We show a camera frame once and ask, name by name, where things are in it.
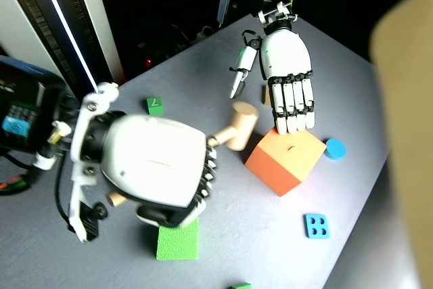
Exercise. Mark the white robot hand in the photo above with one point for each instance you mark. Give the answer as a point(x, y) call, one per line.
point(284, 59)
point(152, 160)

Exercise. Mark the white panel with black strip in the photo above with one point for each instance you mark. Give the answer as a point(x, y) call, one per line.
point(37, 15)

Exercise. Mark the brown rectangular wooden block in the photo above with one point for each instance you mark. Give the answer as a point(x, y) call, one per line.
point(266, 97)

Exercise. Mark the wooden mallet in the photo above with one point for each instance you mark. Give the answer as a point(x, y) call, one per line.
point(242, 126)

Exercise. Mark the small green letter cube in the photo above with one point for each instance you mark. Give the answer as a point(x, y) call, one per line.
point(155, 106)

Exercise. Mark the blurred tan panel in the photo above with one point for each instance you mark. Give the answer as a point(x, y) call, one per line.
point(406, 133)

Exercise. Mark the blue square four-hole block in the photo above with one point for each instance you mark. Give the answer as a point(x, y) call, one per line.
point(317, 226)

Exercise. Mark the blue round disc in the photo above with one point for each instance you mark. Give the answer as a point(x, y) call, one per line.
point(335, 149)

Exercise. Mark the large orange cube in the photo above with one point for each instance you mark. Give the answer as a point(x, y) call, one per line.
point(280, 163)

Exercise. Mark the green textured square block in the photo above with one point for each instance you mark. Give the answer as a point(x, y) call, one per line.
point(177, 240)

